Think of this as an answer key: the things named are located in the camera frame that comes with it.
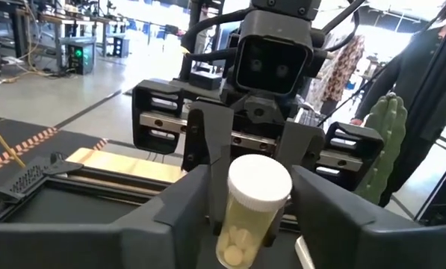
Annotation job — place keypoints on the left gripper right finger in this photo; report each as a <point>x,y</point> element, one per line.
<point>349,239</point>

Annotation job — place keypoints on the black perforated box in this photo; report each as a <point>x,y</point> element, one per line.
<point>28,175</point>

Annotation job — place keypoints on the black computer green light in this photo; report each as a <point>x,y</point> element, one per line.
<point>78,56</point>

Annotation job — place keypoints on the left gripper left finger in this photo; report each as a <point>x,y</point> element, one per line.
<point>170,239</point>

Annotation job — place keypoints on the person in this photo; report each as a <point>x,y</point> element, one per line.
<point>413,67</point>
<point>338,74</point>

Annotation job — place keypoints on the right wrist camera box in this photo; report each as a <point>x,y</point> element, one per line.
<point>271,56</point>

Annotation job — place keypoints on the green cactus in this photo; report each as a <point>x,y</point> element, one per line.
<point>385,142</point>

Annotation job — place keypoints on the black orange-striped floor mat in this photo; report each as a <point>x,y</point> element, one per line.
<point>69,140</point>

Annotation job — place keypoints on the yellow medicine bottle white cap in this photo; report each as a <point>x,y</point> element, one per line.
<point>258,179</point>

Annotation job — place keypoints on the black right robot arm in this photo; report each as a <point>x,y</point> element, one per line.
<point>286,7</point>

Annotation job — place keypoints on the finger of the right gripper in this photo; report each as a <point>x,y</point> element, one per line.
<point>305,145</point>
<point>211,130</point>

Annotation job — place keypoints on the wooden side board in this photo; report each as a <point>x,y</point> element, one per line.
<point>125,166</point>

